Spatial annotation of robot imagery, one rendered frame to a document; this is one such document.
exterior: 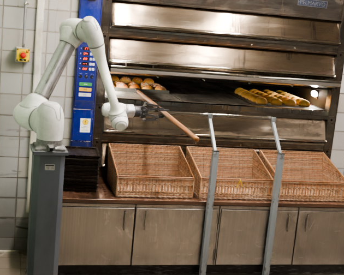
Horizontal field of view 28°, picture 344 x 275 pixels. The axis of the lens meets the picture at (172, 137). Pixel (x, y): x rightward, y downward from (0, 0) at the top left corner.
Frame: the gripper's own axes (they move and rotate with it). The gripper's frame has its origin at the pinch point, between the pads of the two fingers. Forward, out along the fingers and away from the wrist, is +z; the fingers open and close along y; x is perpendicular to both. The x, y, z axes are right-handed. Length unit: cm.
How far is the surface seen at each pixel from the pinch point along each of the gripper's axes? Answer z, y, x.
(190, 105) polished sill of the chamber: 34, 3, -56
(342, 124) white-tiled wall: 162, 11, -56
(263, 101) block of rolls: 98, -2, -72
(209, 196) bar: 37, 56, 4
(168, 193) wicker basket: 13, 60, -14
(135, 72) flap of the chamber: -13.4, -21.0, -42.0
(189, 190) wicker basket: 25, 55, -7
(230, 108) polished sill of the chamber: 66, 3, -56
